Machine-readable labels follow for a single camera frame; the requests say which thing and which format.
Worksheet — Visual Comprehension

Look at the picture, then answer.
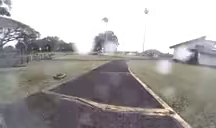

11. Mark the dark asphalt path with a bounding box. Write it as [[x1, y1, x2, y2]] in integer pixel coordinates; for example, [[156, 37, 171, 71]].
[[0, 59, 194, 128]]

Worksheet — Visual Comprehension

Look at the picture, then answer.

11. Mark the round dark tree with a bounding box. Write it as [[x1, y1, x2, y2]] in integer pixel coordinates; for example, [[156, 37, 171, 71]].
[[92, 30, 120, 54]]

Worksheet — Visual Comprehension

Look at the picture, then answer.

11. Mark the bush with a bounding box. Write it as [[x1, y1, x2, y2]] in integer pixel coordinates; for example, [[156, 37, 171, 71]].
[[141, 48, 163, 58]]

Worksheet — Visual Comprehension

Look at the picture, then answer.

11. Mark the palm tree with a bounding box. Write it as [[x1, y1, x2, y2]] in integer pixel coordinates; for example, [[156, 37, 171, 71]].
[[101, 16, 110, 34]]

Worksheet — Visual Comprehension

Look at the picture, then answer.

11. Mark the pale kerb edge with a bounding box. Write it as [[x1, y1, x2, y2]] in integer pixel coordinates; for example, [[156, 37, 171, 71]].
[[27, 59, 192, 128]]

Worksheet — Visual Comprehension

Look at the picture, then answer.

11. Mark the tall lamp pole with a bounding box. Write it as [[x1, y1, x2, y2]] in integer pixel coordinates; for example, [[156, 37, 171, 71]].
[[141, 7, 150, 54]]

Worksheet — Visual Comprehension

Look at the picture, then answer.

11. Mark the small object on grass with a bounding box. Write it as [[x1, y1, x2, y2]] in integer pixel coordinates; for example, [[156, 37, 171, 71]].
[[52, 72, 68, 80]]

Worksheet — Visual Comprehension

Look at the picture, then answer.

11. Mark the row of dark trees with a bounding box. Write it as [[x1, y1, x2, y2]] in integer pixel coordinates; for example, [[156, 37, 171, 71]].
[[15, 35, 77, 54]]

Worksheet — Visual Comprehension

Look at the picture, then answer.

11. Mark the grass field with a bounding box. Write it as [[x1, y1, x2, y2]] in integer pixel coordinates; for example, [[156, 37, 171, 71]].
[[0, 53, 110, 111], [126, 59, 216, 128]]

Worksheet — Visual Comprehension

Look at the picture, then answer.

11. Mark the low fence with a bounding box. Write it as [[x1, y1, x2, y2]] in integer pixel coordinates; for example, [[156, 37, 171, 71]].
[[0, 52, 54, 68]]

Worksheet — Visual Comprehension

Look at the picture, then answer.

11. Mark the white building with pitched roof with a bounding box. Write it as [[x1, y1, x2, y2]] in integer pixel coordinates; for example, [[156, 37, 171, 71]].
[[169, 35, 216, 68]]

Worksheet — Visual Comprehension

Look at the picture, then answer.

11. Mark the large spreading tree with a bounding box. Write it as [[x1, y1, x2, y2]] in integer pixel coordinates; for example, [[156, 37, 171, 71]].
[[0, 15, 41, 54]]

